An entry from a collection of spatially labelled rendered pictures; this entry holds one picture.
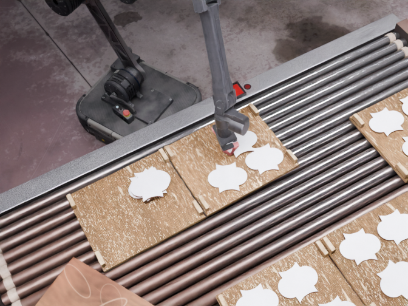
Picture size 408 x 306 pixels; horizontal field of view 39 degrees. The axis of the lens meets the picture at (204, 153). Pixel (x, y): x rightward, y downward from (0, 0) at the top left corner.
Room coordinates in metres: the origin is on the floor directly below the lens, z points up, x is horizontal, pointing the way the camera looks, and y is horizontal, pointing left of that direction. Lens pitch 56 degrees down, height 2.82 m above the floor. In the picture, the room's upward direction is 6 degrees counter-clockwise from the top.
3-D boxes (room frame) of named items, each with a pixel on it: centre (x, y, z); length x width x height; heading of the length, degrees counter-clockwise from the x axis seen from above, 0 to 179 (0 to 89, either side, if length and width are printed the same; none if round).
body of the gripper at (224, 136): (1.28, -0.08, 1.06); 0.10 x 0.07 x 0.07; 16
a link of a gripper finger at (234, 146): (1.25, -0.10, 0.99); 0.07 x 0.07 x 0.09; 16
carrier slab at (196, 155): (1.23, -0.10, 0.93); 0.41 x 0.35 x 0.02; 116
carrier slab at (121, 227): (1.05, 0.28, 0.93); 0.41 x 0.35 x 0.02; 115
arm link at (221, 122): (1.28, -0.08, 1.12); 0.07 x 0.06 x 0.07; 53
